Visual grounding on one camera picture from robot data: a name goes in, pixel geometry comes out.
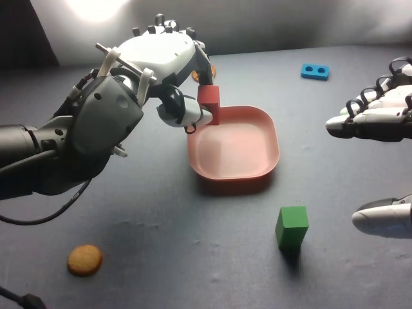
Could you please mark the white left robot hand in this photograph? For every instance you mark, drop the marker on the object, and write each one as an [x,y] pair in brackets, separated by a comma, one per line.
[161,48]

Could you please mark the tan round biscuit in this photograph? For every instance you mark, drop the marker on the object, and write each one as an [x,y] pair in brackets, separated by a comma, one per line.
[84,259]

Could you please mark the grey table cloth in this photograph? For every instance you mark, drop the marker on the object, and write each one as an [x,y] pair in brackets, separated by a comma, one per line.
[322,273]

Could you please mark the white backdrop sheet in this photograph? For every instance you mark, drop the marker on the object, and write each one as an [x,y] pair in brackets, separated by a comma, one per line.
[257,25]

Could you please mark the blue two-hole brick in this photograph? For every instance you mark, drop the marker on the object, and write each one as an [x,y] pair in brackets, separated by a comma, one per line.
[315,75]

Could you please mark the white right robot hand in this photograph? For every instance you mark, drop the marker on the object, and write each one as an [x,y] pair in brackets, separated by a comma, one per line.
[380,119]

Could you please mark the red rectangular block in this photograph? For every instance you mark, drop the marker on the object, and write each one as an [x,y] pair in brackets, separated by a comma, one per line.
[209,96]

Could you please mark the green rectangular block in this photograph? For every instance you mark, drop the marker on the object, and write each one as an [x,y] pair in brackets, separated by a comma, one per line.
[291,231]

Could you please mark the pink square tray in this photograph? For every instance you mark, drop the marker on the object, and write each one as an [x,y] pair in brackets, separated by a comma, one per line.
[238,151]

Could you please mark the dark backdrop panel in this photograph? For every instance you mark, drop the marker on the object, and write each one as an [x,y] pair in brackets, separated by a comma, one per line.
[19,32]

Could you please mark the orange-brown round cookie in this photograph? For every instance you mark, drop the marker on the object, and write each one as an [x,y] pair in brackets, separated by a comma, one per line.
[195,76]

